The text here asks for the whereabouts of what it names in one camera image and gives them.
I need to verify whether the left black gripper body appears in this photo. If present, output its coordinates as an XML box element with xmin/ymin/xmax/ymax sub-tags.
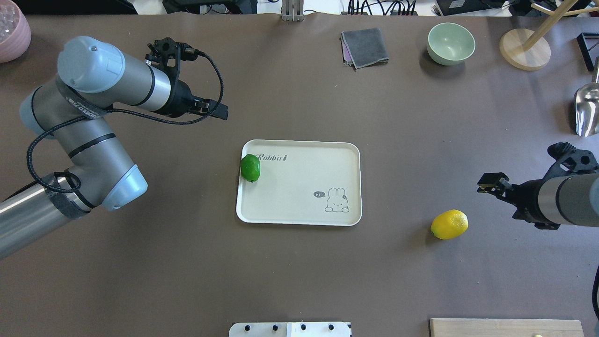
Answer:
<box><xmin>146</xmin><ymin>37</ymin><xmax>205</xmax><ymax>117</ymax></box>

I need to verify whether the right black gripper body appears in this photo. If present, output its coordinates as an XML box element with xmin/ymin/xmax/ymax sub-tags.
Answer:
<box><xmin>505</xmin><ymin>142</ymin><xmax>599</xmax><ymax>230</ymax></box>

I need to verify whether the yellow lemon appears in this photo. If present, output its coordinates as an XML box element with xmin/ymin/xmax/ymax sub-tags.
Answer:
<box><xmin>430</xmin><ymin>209</ymin><xmax>469</xmax><ymax>240</ymax></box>

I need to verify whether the green lime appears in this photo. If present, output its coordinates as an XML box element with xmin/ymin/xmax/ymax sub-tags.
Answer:
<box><xmin>240</xmin><ymin>154</ymin><xmax>261</xmax><ymax>182</ymax></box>

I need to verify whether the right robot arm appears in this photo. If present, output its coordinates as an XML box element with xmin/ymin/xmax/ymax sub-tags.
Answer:
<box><xmin>477</xmin><ymin>142</ymin><xmax>599</xmax><ymax>230</ymax></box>

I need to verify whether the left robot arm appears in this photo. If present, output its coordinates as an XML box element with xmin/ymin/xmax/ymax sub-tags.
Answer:
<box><xmin>0</xmin><ymin>36</ymin><xmax>228</xmax><ymax>258</ymax></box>

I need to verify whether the beige rabbit tray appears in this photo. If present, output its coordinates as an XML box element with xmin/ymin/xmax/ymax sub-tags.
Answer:
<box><xmin>236</xmin><ymin>140</ymin><xmax>362</xmax><ymax>227</ymax></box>

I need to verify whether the silver metal scoop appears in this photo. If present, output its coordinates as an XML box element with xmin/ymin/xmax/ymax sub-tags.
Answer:
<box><xmin>575</xmin><ymin>57</ymin><xmax>599</xmax><ymax>137</ymax></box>

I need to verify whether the wine glass rack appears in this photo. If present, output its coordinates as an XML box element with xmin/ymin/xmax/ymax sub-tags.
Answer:
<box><xmin>576</xmin><ymin>32</ymin><xmax>599</xmax><ymax>71</ymax></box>

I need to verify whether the wooden mug tree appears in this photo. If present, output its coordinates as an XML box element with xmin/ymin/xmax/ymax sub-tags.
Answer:
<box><xmin>499</xmin><ymin>0</ymin><xmax>599</xmax><ymax>71</ymax></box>

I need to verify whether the pink folded cloth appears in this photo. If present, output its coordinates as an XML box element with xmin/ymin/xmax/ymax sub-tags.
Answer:
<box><xmin>340</xmin><ymin>38</ymin><xmax>354</xmax><ymax>67</ymax></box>

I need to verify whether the light green bowl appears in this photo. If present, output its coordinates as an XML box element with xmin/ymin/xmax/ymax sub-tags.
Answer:
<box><xmin>426</xmin><ymin>22</ymin><xmax>476</xmax><ymax>66</ymax></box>

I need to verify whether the bamboo cutting board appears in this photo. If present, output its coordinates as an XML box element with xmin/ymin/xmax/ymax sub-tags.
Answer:
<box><xmin>429</xmin><ymin>318</ymin><xmax>584</xmax><ymax>337</ymax></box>

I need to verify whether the pink bowl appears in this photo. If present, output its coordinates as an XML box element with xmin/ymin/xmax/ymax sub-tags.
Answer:
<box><xmin>0</xmin><ymin>0</ymin><xmax>32</xmax><ymax>63</ymax></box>

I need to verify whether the grey folded cloth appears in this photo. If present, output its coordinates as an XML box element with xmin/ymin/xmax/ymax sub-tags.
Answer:
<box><xmin>340</xmin><ymin>28</ymin><xmax>389</xmax><ymax>70</ymax></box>

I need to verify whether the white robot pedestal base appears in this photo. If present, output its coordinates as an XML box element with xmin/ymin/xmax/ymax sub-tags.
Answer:
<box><xmin>228</xmin><ymin>321</ymin><xmax>353</xmax><ymax>337</ymax></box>

